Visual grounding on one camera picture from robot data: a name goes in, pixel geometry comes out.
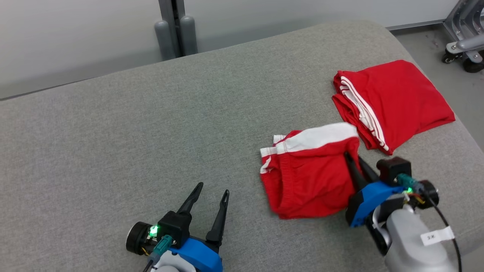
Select red white basketball shorts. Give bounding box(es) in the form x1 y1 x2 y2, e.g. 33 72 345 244
259 122 363 220

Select grey partition post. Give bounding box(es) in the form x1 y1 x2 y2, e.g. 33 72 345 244
154 0 199 61

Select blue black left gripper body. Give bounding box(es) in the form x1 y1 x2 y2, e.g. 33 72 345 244
126 221 224 272

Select red white basketball jersey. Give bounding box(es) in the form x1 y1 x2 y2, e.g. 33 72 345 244
332 59 456 156

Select teal-plug camera cable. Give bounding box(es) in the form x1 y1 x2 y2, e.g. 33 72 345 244
396 173 462 272
142 235 174 272

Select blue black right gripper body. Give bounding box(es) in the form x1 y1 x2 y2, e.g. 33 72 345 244
345 179 440 229

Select teal-plug left camera cable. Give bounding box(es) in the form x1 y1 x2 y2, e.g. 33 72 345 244
142 235 174 272

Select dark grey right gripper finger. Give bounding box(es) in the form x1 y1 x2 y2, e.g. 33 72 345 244
357 156 380 183
343 151 366 192

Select grey metal cart base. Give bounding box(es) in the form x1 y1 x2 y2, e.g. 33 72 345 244
441 0 484 74

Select teal-plug right camera cable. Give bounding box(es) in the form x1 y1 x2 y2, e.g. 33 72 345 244
396 173 462 272

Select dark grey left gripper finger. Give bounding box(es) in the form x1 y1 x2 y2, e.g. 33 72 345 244
206 189 230 250
177 182 204 219

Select white paper label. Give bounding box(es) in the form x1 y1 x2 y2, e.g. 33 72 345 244
420 226 455 247

